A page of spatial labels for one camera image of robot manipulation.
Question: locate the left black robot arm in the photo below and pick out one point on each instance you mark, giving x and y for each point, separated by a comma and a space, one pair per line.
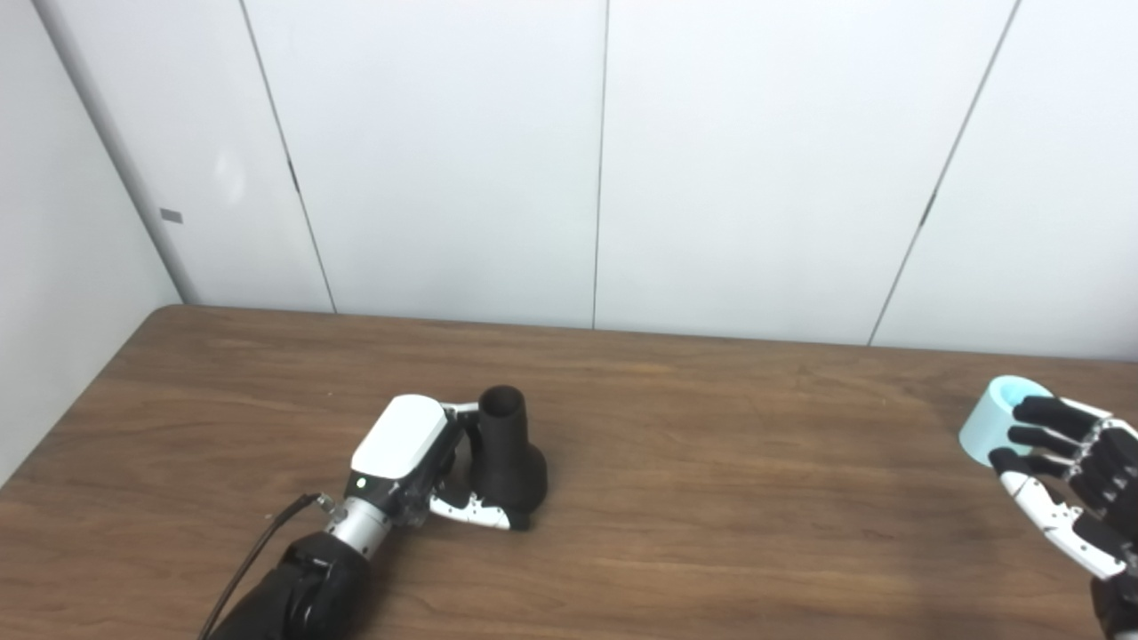
311, 578

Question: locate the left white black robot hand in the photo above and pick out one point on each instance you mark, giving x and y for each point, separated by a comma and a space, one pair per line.
400, 444

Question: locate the grey wall corner post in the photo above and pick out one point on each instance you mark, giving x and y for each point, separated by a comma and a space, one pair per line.
116, 151

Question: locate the black funnel-shaped nozzle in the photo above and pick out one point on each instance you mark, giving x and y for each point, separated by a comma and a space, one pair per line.
507, 453

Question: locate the small grey wall tag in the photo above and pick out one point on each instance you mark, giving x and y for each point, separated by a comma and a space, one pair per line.
172, 216

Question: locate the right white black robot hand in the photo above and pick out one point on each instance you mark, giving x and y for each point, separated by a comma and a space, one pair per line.
1089, 480

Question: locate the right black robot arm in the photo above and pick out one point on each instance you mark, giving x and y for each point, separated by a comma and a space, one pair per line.
1118, 609

